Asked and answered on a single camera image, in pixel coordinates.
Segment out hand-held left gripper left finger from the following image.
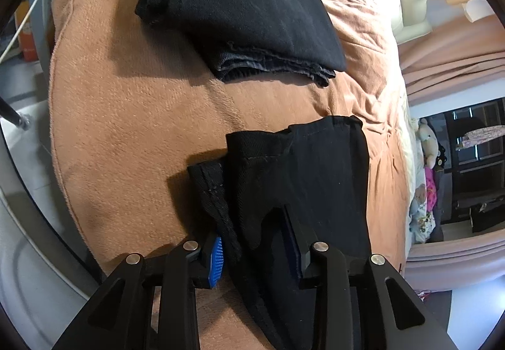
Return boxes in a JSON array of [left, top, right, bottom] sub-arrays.
[[51, 235, 225, 350]]

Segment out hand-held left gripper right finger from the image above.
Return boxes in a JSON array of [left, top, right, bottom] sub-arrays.
[[282, 204, 460, 350]]

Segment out black pants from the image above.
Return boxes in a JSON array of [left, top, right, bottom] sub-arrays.
[[187, 115, 372, 350]]

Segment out white patterned cloth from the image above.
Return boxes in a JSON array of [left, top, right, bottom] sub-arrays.
[[412, 212, 437, 244]]

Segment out pink cloth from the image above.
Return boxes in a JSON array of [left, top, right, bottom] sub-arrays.
[[424, 168, 439, 217]]

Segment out pink curtain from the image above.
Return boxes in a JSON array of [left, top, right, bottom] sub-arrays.
[[396, 13, 505, 116], [404, 229, 505, 289]]

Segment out orange blanket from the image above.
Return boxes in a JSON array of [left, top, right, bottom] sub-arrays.
[[47, 0, 411, 350]]

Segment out beige plush toy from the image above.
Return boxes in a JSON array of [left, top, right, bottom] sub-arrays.
[[417, 118, 439, 168]]

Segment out black plush toy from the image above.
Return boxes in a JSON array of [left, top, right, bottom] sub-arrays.
[[434, 145, 449, 171]]

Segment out dark framed window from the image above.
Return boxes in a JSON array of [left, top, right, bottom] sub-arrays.
[[434, 98, 505, 234]]

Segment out hanging floral garment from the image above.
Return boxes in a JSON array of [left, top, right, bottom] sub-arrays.
[[460, 124, 505, 149]]

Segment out black tripod pole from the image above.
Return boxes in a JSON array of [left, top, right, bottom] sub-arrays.
[[0, 97, 31, 132]]

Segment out folded black garment stack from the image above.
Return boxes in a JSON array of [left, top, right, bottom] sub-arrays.
[[134, 0, 348, 88]]

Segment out orange box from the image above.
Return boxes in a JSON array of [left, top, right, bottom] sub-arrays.
[[20, 16, 45, 62]]

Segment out hanging white garment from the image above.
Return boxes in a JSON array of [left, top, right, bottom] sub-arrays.
[[446, 0, 496, 22]]

